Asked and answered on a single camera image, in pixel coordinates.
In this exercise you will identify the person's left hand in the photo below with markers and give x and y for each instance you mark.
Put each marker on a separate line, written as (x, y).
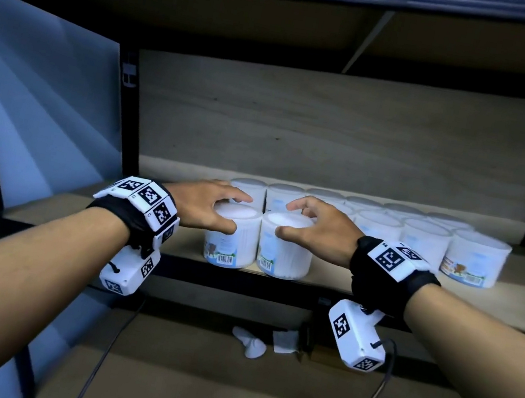
(196, 205)

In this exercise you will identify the person's right hand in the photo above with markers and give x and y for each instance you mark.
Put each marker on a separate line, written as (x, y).
(333, 238)

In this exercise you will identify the white jar with blue label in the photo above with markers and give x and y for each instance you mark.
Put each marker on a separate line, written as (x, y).
(234, 247)
(288, 256)

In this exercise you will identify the cotton bud tubs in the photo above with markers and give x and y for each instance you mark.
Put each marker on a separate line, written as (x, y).
(473, 257)

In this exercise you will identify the person's left forearm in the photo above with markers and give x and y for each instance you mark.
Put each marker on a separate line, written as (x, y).
(2, 288)

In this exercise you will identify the black wristband with marker tags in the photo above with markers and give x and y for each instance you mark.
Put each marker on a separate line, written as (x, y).
(141, 206)
(389, 278)

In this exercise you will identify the white paper piece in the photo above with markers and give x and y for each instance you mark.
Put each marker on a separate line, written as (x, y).
(285, 343)

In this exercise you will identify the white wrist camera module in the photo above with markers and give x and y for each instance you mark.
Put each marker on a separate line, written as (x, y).
(357, 337)
(127, 271)

